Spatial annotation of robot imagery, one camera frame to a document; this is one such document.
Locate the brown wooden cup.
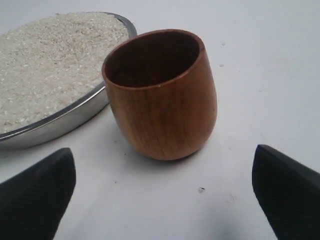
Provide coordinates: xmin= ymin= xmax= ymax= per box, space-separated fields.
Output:
xmin=101 ymin=29 xmax=218 ymax=161

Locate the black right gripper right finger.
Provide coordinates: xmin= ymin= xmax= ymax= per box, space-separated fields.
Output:
xmin=251 ymin=144 xmax=320 ymax=240

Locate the steel plate of rice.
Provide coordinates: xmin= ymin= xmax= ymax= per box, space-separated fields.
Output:
xmin=0 ymin=12 xmax=137 ymax=151

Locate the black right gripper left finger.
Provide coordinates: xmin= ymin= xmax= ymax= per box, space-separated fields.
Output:
xmin=0 ymin=147 xmax=76 ymax=240

